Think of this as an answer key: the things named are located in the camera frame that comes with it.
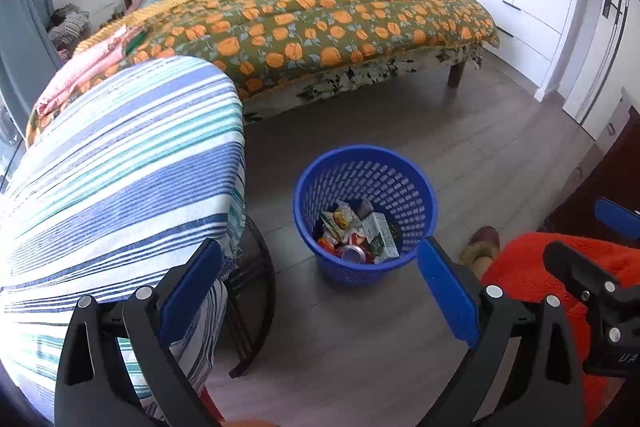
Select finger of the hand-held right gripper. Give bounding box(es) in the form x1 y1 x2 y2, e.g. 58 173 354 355
594 198 640 242
544 241 633 309

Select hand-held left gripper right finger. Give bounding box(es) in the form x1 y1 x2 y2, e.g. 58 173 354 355
416 237 586 427

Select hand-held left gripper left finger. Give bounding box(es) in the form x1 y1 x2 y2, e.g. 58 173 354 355
54 238 224 427

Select white green drink carton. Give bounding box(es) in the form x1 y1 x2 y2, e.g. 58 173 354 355
360 212 401 265

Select crushed red can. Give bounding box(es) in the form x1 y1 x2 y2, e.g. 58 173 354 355
336 244 370 264

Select blue plastic mesh basket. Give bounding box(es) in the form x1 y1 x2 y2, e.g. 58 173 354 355
293 146 440 287

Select brown slipper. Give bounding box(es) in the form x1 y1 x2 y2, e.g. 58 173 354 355
459 226 501 269

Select blue green striped tablecloth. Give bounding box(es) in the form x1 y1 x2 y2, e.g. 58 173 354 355
0 55 247 426

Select white door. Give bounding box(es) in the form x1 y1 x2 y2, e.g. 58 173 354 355
562 0 640 142

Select leaf print bed skirt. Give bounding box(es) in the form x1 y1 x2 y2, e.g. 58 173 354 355
240 41 487 118

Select folded pink striped cloth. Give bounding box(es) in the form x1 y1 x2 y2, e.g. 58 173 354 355
35 26 132 116

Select folded green cloth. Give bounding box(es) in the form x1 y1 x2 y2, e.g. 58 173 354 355
125 29 149 56

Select pile of clothes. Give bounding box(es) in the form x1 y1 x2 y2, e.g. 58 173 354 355
47 6 92 54

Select blue grey curtain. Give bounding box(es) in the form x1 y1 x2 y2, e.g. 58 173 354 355
0 0 57 130

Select bed with orange-flower quilt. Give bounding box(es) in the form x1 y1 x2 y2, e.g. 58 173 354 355
26 0 501 148

